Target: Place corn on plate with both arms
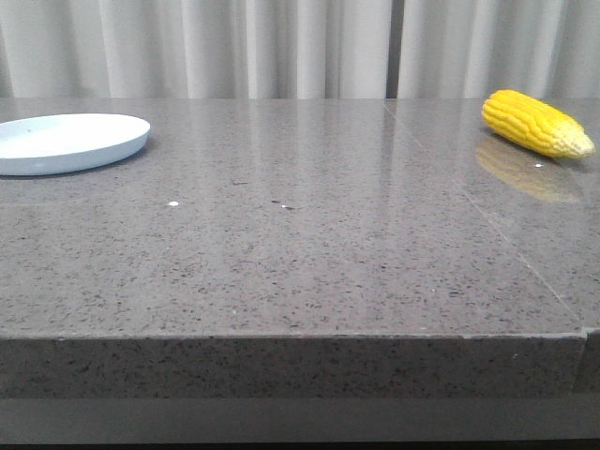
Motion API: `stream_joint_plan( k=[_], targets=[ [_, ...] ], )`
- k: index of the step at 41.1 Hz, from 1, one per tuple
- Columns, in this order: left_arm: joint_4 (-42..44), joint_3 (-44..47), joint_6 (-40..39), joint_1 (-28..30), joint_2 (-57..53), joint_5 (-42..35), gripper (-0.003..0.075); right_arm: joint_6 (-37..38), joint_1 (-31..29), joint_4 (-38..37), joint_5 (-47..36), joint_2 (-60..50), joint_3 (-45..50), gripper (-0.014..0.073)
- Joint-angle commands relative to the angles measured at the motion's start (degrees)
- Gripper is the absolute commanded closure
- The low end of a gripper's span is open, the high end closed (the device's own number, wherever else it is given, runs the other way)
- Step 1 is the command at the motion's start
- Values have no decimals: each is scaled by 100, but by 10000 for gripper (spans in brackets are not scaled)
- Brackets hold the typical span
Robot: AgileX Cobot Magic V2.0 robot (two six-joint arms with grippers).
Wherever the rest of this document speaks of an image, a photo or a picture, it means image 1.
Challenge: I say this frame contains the yellow corn cob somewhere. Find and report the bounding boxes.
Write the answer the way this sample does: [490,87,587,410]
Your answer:
[481,89,595,159]

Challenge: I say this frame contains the light blue round plate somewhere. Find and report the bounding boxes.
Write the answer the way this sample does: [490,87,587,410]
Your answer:
[1,113,151,176]

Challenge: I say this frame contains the white pleated curtain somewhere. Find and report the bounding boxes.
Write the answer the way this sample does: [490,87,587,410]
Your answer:
[1,1,599,98]

